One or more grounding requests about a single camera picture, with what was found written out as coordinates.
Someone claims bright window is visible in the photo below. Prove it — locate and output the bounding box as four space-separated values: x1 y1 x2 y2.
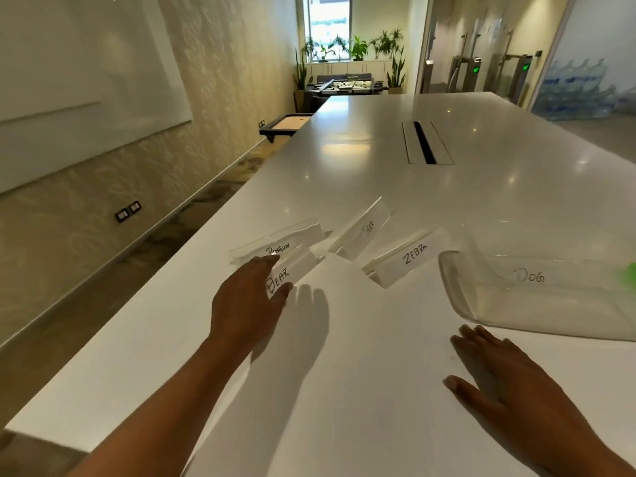
307 0 352 48

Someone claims black side table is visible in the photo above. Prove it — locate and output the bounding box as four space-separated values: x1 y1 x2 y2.
259 113 315 144

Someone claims stack of water jugs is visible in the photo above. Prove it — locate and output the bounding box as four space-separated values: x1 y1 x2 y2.
534 58 636 121

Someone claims table cable slot panel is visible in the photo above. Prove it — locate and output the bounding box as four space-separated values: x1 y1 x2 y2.
401 120 456 166

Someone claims person's left hand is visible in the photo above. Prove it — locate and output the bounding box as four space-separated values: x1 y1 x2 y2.
208 255 294 356

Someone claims white wall board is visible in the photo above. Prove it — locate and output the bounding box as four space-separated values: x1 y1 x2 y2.
0 0 193 194

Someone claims metal turnstile gate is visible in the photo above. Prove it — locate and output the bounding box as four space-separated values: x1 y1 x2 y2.
489 49 537 106
447 32 483 93

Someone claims white low cabinet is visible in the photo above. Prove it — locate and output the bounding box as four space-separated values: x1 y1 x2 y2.
305 60 398 85

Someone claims person's right hand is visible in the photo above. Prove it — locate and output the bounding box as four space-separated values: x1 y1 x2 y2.
443 324 597 452

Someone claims green plastic lid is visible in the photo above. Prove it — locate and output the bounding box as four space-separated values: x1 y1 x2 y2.
613 262 636 292

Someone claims person's left forearm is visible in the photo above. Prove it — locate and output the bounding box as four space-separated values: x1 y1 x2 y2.
67 337 259 477

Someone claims foosball table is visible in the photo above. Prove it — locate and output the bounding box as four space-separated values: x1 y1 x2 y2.
305 73 388 113

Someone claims tall snake plant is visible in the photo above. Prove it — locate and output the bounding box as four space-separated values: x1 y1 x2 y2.
293 48 310 113
386 46 407 95

